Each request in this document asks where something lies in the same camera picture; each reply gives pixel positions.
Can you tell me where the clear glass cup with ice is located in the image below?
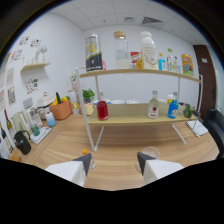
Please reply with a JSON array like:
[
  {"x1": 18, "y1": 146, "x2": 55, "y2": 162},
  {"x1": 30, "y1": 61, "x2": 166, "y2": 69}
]
[{"x1": 134, "y1": 146, "x2": 161, "y2": 173}]

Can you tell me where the red liquid bottle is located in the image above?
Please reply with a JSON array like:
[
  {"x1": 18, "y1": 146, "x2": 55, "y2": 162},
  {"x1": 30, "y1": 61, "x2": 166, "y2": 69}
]
[{"x1": 96, "y1": 92, "x2": 110, "y2": 121}]

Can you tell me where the white kitchen appliance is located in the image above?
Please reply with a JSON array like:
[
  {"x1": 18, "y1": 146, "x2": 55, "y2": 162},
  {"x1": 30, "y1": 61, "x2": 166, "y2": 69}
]
[{"x1": 36, "y1": 92, "x2": 56, "y2": 119}]

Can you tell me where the blue liquid bottle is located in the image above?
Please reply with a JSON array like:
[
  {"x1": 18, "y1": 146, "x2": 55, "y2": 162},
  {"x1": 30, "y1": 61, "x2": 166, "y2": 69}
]
[{"x1": 167, "y1": 92, "x2": 180, "y2": 120}]

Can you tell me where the amber bottle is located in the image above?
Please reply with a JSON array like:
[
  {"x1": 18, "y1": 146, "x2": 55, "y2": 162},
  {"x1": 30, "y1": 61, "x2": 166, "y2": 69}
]
[{"x1": 135, "y1": 51, "x2": 144, "y2": 70}]

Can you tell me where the clear bottle orange cap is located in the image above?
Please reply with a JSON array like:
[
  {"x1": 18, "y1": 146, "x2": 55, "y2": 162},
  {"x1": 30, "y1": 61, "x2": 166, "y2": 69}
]
[{"x1": 81, "y1": 148, "x2": 97, "y2": 170}]

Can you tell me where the orange basket with fruit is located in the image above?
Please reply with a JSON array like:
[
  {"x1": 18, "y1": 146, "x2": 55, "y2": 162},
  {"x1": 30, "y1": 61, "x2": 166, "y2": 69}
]
[{"x1": 48, "y1": 92, "x2": 73, "y2": 121}]

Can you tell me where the red wall poster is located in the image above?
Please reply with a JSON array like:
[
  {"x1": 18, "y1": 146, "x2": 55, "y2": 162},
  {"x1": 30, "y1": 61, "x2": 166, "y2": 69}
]
[{"x1": 130, "y1": 51, "x2": 140, "y2": 69}]

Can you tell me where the black kettle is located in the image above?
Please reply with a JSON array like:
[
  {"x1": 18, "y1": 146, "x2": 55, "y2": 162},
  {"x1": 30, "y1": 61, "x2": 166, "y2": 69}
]
[{"x1": 13, "y1": 130, "x2": 32, "y2": 156}]

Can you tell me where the white vase with flowers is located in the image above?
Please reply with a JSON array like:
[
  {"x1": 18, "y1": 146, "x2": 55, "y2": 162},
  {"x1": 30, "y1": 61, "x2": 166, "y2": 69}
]
[{"x1": 34, "y1": 44, "x2": 48, "y2": 64}]

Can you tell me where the white kitchen scale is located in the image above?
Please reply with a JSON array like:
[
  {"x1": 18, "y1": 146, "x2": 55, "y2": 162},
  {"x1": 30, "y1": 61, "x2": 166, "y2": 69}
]
[{"x1": 29, "y1": 126, "x2": 52, "y2": 145}]

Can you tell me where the two-tier wooden shelf rack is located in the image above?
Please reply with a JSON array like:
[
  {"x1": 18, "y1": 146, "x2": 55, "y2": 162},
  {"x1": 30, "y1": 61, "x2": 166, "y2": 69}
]
[{"x1": 74, "y1": 66, "x2": 204, "y2": 153}]

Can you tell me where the small white blue bottle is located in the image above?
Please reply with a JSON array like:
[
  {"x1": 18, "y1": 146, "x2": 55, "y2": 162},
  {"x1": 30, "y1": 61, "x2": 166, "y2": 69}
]
[{"x1": 45, "y1": 111, "x2": 57, "y2": 128}]

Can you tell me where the large silver black can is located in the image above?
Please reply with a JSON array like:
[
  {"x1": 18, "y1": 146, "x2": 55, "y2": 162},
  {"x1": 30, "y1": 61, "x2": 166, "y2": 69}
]
[{"x1": 84, "y1": 32, "x2": 104, "y2": 73}]

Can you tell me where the green cup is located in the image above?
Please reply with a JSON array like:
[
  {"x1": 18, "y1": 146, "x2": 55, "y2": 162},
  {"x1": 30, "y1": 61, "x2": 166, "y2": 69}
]
[{"x1": 30, "y1": 124, "x2": 41, "y2": 137}]

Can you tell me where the clear bottle green cap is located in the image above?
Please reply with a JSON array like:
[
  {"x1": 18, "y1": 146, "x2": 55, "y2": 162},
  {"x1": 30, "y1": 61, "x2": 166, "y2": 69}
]
[{"x1": 166, "y1": 48, "x2": 178, "y2": 73}]

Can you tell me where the clear bottle red label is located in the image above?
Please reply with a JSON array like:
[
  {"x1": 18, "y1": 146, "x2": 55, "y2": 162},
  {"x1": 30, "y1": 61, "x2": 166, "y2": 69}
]
[{"x1": 147, "y1": 90, "x2": 160, "y2": 120}]

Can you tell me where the wooden wall shelf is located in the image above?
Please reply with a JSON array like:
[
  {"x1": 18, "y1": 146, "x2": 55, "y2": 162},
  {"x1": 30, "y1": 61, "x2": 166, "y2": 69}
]
[{"x1": 20, "y1": 61, "x2": 52, "y2": 73}]

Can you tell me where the yellow colourful can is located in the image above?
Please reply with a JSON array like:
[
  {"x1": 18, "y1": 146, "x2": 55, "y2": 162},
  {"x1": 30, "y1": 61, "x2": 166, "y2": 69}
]
[{"x1": 181, "y1": 53, "x2": 195, "y2": 77}]

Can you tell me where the potted green plant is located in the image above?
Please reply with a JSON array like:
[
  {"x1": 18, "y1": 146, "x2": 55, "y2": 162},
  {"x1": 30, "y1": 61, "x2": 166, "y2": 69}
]
[{"x1": 82, "y1": 88, "x2": 97, "y2": 116}]

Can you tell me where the green glass bottle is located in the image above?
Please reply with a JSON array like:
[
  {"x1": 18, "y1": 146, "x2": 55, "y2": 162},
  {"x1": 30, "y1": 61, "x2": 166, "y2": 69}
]
[{"x1": 182, "y1": 103, "x2": 194, "y2": 119}]

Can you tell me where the brown door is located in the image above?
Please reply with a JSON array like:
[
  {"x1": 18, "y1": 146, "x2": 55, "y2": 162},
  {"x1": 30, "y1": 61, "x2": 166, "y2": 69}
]
[{"x1": 192, "y1": 44, "x2": 218, "y2": 119}]

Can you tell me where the black chair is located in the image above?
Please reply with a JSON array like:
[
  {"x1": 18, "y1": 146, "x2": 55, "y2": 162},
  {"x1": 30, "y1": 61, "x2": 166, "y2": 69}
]
[{"x1": 203, "y1": 108, "x2": 224, "y2": 159}]

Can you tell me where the ceiling air vent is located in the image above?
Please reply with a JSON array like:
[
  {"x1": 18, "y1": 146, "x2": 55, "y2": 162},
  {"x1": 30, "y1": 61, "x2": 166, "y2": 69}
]
[{"x1": 141, "y1": 16, "x2": 164, "y2": 25}]

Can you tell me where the small blue bottle yellow cap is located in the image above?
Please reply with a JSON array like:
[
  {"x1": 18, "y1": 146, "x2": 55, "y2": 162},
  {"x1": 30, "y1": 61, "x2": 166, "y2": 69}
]
[{"x1": 157, "y1": 52, "x2": 167, "y2": 71}]

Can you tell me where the small white vase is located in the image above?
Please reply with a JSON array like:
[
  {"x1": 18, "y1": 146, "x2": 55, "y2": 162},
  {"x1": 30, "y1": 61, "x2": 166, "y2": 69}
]
[{"x1": 70, "y1": 71, "x2": 78, "y2": 90}]

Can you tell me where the blue rimmed bowl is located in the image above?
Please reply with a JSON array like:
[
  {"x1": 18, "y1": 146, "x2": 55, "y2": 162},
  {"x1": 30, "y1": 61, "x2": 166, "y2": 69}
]
[{"x1": 93, "y1": 98, "x2": 112, "y2": 106}]

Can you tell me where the dark wine bottle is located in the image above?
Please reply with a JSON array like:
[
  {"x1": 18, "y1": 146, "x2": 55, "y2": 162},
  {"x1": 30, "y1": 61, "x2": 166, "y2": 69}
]
[{"x1": 3, "y1": 108, "x2": 16, "y2": 134}]

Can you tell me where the cream pitcher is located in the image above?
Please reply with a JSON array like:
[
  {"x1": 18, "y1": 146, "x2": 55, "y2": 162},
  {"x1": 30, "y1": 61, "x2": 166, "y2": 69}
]
[{"x1": 10, "y1": 111, "x2": 28, "y2": 133}]

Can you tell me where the white notebook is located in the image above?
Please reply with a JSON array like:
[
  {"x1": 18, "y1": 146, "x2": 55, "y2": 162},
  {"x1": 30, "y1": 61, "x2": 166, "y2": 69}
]
[{"x1": 185, "y1": 119, "x2": 209, "y2": 138}]

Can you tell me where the white milk bottle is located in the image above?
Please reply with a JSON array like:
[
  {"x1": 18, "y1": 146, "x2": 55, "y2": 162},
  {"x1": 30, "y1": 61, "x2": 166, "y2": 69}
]
[{"x1": 139, "y1": 30, "x2": 158, "y2": 70}]

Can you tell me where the clear bottle blue cap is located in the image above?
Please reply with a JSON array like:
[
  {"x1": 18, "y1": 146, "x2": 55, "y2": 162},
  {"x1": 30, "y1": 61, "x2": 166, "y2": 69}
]
[{"x1": 175, "y1": 57, "x2": 183, "y2": 74}]

